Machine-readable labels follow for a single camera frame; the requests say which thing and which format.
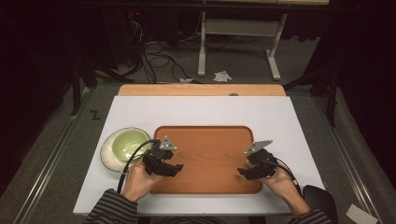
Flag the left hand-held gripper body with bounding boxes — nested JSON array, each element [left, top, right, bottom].
[[142, 135, 178, 175]]

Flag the large crumpled white paper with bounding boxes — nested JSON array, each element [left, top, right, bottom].
[[213, 70, 233, 83]]

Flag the black floor cables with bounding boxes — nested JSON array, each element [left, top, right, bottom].
[[125, 10, 204, 85]]

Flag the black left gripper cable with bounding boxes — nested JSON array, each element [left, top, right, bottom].
[[116, 138, 161, 195]]

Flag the white desk frame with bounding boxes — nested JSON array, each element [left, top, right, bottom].
[[197, 10, 289, 81]]

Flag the metal floor rail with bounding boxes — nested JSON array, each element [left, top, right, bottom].
[[11, 87, 95, 224], [312, 95, 385, 224]]

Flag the black metal stand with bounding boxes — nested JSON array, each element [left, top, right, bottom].
[[70, 58, 135, 117], [282, 65, 341, 128]]

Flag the green bowl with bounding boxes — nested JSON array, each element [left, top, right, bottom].
[[99, 126, 154, 174], [111, 129, 152, 163]]

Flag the person's left hand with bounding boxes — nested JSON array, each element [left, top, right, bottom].
[[121, 158, 164, 203]]

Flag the flat white paper sheet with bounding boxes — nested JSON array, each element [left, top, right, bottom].
[[345, 203, 379, 224]]

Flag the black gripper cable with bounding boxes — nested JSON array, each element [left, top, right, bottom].
[[116, 138, 161, 195], [266, 157, 303, 197]]

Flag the white table mat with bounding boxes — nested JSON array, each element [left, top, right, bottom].
[[72, 94, 326, 216]]

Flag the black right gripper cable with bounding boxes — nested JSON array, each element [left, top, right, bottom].
[[266, 157, 303, 197]]

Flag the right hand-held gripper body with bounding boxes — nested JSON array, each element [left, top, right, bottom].
[[244, 139, 279, 180]]

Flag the person's right hand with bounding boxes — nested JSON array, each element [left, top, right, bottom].
[[261, 167, 303, 204]]

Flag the black chair seat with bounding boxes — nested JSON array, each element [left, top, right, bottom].
[[302, 184, 339, 224]]

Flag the wooden tray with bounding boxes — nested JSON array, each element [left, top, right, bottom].
[[149, 125, 263, 196]]

